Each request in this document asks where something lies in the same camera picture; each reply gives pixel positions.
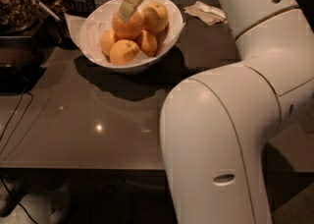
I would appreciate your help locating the white ceramic bowl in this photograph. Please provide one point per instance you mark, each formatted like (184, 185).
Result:
(108, 9)

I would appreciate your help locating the folded paper napkins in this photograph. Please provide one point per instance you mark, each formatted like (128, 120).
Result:
(208, 14)

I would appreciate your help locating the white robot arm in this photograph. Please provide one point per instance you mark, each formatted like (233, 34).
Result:
(214, 125)

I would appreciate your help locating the white utensil handle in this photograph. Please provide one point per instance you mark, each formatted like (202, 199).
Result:
(45, 9)

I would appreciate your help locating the white paper bowl liner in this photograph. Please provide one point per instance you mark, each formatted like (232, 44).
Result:
(77, 28)

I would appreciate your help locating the black wire cup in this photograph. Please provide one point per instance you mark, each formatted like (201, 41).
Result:
(83, 8)

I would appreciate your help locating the white shoe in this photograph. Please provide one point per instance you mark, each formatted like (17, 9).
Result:
(60, 203)

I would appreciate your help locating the glass jar of nuts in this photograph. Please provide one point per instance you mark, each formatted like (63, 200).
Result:
(16, 15)

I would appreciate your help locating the orange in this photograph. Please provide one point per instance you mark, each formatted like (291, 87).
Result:
(147, 43)
(123, 51)
(127, 30)
(107, 40)
(155, 16)

